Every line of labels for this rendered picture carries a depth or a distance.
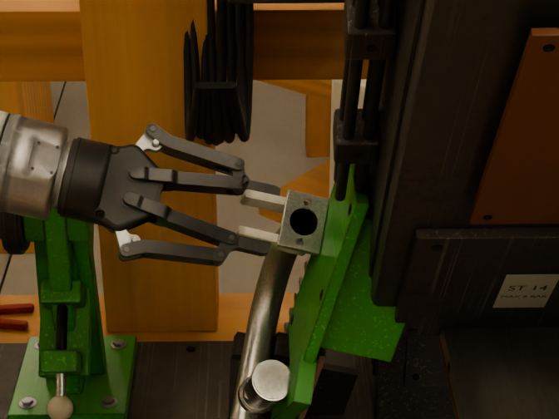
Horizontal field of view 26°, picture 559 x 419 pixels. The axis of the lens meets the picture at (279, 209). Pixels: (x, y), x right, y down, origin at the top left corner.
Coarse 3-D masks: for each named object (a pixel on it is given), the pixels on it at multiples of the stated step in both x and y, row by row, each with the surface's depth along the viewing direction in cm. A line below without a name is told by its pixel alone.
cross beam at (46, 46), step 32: (0, 0) 144; (32, 0) 144; (64, 0) 144; (0, 32) 142; (32, 32) 142; (64, 32) 142; (256, 32) 143; (288, 32) 143; (320, 32) 143; (0, 64) 144; (32, 64) 144; (64, 64) 144; (256, 64) 145; (288, 64) 145; (320, 64) 145
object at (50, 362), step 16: (48, 288) 130; (80, 288) 130; (48, 304) 131; (64, 304) 131; (80, 304) 131; (48, 320) 133; (64, 320) 130; (80, 320) 133; (48, 336) 132; (64, 336) 130; (80, 336) 132; (48, 352) 129; (64, 352) 129; (80, 352) 132; (48, 368) 129; (64, 368) 129; (80, 368) 131
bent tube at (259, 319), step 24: (288, 192) 113; (288, 216) 112; (312, 216) 114; (288, 240) 112; (312, 240) 112; (264, 264) 122; (288, 264) 121; (264, 288) 123; (264, 312) 123; (264, 336) 122; (240, 360) 122; (264, 360) 121; (240, 408) 119
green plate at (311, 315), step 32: (352, 192) 104; (352, 224) 102; (320, 256) 112; (352, 256) 105; (320, 288) 108; (352, 288) 107; (320, 320) 107; (352, 320) 108; (384, 320) 108; (352, 352) 110; (384, 352) 110
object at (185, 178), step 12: (132, 168) 111; (144, 168) 111; (156, 168) 112; (144, 180) 112; (156, 180) 111; (168, 180) 112; (180, 180) 112; (192, 180) 113; (204, 180) 113; (216, 180) 113; (228, 180) 113; (240, 180) 113; (204, 192) 115; (216, 192) 115; (228, 192) 115
